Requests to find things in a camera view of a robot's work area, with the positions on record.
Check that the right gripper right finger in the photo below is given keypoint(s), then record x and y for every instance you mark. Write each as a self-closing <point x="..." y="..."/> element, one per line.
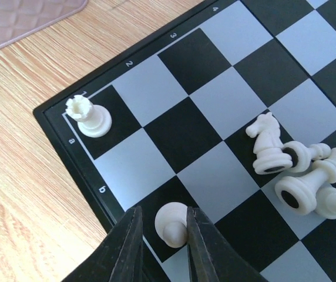
<point x="210" y="256"/>

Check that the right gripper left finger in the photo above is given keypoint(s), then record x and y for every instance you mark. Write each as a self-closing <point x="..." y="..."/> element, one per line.
<point x="119" y="256"/>

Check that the white chess piece cluster centre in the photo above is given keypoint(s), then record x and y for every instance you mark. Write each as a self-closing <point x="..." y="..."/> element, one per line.
<point x="299" y="193"/>

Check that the black and grey chessboard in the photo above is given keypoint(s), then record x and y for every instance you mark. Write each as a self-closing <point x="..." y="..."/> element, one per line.
<point x="180" y="102"/>

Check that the white chess knight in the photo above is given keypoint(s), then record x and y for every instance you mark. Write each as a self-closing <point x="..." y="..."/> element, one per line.
<point x="268" y="146"/>

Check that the left metal tray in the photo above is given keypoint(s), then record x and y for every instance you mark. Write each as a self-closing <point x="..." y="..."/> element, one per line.
<point x="19" y="19"/>

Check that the white chess rook corner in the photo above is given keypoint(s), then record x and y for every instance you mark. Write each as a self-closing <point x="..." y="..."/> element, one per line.
<point x="92" y="120"/>

